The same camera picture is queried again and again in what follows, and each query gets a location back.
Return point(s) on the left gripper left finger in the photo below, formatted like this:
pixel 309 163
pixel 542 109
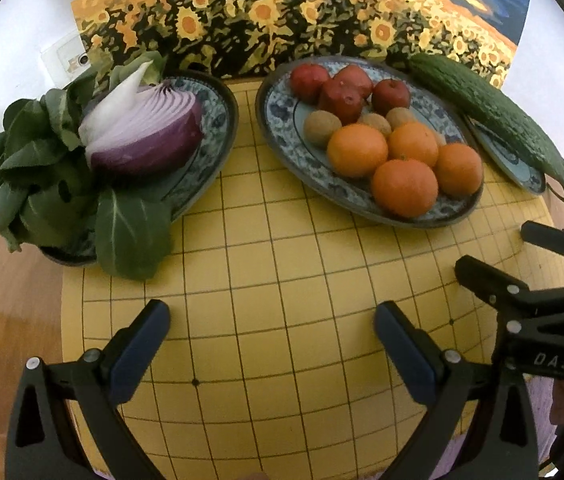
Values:
pixel 42 442

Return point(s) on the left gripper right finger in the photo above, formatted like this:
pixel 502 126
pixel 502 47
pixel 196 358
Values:
pixel 501 442

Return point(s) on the small orange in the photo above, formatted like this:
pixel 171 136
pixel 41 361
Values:
pixel 459 170

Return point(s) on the large orange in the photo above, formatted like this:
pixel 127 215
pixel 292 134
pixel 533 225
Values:
pixel 407 188

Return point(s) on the kiwi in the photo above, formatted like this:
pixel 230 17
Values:
pixel 377 122
pixel 400 116
pixel 319 126
pixel 440 138

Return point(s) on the purple fuzzy cloth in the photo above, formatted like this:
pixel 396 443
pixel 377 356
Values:
pixel 540 395

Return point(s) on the blue white right plate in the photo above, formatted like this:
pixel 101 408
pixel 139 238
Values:
pixel 518 171

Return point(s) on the blue white plate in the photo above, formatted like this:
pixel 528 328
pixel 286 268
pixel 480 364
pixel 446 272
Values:
pixel 518 171
pixel 123 221
pixel 281 116

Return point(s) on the green bitter cucumber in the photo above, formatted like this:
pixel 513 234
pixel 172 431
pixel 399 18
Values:
pixel 476 98

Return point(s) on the red fruit front right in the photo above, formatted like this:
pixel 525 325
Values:
pixel 389 94

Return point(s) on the red fruit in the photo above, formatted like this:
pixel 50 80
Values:
pixel 307 81
pixel 357 78
pixel 342 100
pixel 389 94

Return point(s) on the yellow go board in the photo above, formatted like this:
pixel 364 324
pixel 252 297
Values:
pixel 271 362

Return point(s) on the red fruit front left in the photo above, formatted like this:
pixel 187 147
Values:
pixel 342 100

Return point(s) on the green leafy vegetable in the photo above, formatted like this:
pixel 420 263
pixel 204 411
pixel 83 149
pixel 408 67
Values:
pixel 36 135

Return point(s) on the red fruit back right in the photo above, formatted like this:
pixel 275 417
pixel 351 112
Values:
pixel 357 78

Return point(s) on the blue white centre plate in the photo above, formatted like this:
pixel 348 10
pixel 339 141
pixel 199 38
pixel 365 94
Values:
pixel 281 116

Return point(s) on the red fruit back left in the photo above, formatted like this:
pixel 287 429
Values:
pixel 307 81

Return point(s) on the blue white left plate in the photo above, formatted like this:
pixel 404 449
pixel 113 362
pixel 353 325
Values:
pixel 123 221

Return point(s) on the halved red onion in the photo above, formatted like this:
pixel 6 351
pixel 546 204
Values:
pixel 143 125

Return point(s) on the sunflower field painting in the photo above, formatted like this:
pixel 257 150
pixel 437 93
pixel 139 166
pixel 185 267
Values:
pixel 250 38

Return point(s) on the white wall socket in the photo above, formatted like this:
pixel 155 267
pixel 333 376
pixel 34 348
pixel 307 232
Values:
pixel 71 55

